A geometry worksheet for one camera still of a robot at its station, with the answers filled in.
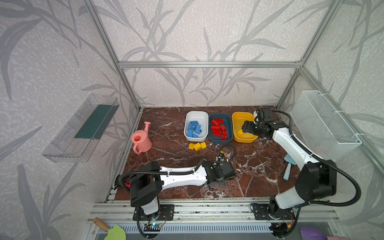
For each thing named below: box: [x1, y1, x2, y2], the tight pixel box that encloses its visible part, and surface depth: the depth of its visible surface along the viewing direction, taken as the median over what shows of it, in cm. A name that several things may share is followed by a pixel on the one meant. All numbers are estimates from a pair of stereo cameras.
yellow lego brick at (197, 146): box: [194, 142, 202, 151], surface depth 98 cm
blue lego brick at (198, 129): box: [195, 124, 203, 135], surface depth 104 cm
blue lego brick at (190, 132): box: [187, 127, 193, 138], surface depth 103 cm
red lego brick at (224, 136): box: [222, 131, 228, 141], surface depth 104 cm
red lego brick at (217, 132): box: [211, 129, 223, 137], surface depth 105 cm
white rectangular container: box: [183, 110, 209, 142], surface depth 110 cm
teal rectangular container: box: [208, 113, 234, 145], surface depth 107 cm
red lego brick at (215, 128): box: [210, 125, 220, 131], surface depth 107 cm
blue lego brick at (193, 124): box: [188, 120, 199, 128], surface depth 110 cm
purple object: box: [300, 226, 328, 240], surface depth 69 cm
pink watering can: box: [131, 121, 152, 155], surface depth 93 cm
